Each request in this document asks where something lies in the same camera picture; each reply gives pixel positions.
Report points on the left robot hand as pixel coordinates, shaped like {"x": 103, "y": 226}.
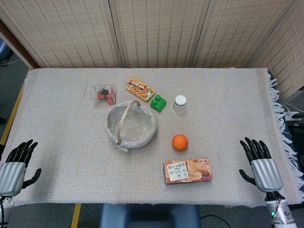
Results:
{"x": 12, "y": 174}

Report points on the clear bag of red blocks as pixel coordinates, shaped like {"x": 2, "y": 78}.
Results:
{"x": 104, "y": 95}

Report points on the orange cookie box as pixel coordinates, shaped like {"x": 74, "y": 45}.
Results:
{"x": 187, "y": 171}

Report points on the white power strip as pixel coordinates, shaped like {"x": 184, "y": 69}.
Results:
{"x": 291, "y": 114}

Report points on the white woven tablecloth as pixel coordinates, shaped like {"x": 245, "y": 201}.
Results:
{"x": 71, "y": 142}

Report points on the white paper cup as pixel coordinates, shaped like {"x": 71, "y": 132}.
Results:
{"x": 179, "y": 104}

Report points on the yellow curry box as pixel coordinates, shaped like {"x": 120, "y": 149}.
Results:
{"x": 140, "y": 89}

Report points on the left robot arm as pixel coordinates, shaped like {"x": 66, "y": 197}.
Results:
{"x": 2, "y": 210}

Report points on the green toy block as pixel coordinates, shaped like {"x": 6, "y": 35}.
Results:
{"x": 158, "y": 102}

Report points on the bamboo folding screen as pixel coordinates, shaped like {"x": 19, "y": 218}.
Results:
{"x": 152, "y": 33}

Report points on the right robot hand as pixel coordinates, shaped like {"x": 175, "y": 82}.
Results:
{"x": 264, "y": 172}

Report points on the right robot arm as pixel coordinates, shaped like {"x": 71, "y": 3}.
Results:
{"x": 279, "y": 210}

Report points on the orange fruit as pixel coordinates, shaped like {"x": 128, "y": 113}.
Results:
{"x": 180, "y": 142}

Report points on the grey fabric basket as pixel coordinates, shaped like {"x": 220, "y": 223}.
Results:
{"x": 131, "y": 126}

